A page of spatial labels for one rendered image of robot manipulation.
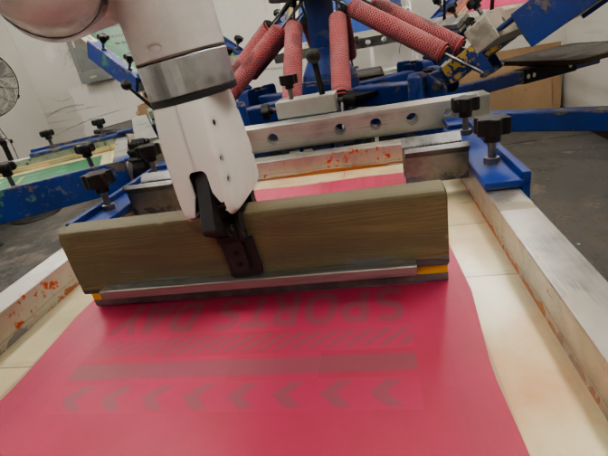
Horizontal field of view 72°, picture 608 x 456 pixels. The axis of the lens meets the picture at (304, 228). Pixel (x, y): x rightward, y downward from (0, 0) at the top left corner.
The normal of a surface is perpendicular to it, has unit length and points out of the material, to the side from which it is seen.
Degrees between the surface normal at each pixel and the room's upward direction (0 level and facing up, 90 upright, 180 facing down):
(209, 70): 87
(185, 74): 89
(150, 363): 0
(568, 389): 0
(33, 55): 90
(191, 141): 82
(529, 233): 0
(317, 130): 90
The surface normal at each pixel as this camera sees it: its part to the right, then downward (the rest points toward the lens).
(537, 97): -0.17, 0.24
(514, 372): -0.17, -0.90
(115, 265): -0.12, 0.44
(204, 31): 0.77, 0.07
